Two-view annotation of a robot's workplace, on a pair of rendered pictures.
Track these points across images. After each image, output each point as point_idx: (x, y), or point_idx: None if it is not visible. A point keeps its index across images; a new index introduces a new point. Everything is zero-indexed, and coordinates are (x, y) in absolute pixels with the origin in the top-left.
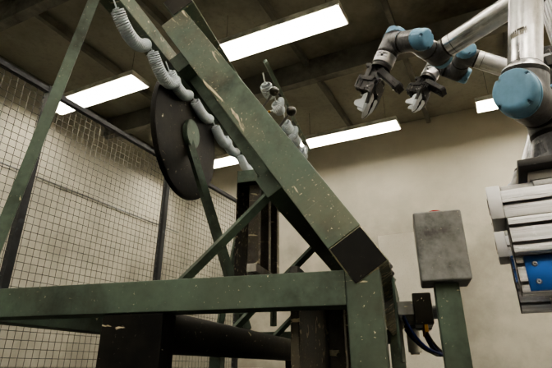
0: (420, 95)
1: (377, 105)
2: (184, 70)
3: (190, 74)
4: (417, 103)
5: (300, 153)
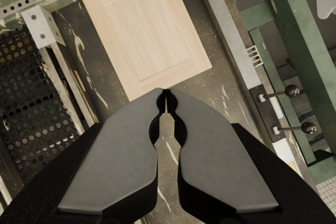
0: (242, 168)
1: None
2: (322, 151)
3: (315, 155)
4: (198, 109)
5: None
